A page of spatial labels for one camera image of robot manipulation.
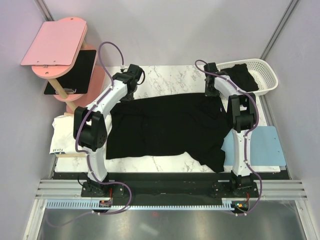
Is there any black t shirt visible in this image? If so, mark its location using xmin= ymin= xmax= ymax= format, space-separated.
xmin=106 ymin=93 xmax=231 ymax=173
xmin=222 ymin=63 xmax=259 ymax=92

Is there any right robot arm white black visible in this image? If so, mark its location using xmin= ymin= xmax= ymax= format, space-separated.
xmin=203 ymin=62 xmax=259 ymax=198

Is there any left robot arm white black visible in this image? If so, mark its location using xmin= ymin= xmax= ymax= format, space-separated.
xmin=73 ymin=64 xmax=146 ymax=197

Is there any black t shirt in basket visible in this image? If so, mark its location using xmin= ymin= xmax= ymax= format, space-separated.
xmin=222 ymin=63 xmax=259 ymax=92

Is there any black clipboard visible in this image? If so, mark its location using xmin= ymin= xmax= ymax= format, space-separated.
xmin=57 ymin=49 xmax=97 ymax=95

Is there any white plastic basket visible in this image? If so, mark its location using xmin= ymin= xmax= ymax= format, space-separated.
xmin=217 ymin=58 xmax=279 ymax=96

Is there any light blue folding board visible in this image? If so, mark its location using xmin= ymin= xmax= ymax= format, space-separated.
xmin=221 ymin=126 xmax=286 ymax=167

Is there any pink tiered shelf stand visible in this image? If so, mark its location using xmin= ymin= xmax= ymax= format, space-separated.
xmin=20 ymin=16 xmax=106 ymax=114

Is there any white folded t shirt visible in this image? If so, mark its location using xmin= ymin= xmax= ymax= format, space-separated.
xmin=48 ymin=114 xmax=111 ymax=156

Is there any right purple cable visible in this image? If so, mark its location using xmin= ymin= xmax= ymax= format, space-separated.
xmin=194 ymin=59 xmax=263 ymax=217

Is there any purple cable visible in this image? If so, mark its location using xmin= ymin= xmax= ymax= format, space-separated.
xmin=74 ymin=41 xmax=133 ymax=216
xmin=194 ymin=59 xmax=263 ymax=217

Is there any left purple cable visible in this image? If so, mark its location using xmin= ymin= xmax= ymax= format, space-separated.
xmin=74 ymin=41 xmax=133 ymax=216

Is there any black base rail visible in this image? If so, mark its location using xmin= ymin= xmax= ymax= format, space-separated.
xmin=53 ymin=171 xmax=291 ymax=199

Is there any light blue cable duct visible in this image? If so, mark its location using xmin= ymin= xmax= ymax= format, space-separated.
xmin=45 ymin=199 xmax=236 ymax=211

